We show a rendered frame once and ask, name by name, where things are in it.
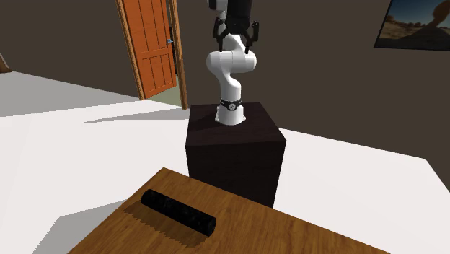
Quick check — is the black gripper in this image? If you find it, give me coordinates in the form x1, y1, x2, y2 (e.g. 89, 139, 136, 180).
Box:
212, 0, 260, 56

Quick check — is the black cylinder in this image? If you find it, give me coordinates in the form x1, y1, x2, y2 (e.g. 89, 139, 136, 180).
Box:
140, 188, 217, 237

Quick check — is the dark robot stand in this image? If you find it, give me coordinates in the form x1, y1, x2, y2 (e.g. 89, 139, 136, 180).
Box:
185, 102, 287, 209

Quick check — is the landscape wall picture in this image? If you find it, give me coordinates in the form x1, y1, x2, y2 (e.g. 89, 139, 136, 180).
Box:
373, 0, 450, 52

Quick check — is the wooden table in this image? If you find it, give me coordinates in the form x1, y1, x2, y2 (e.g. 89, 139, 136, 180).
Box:
66, 167, 392, 254

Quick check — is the orange wooden door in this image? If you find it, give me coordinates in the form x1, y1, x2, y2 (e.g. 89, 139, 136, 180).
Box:
115, 0, 190, 110

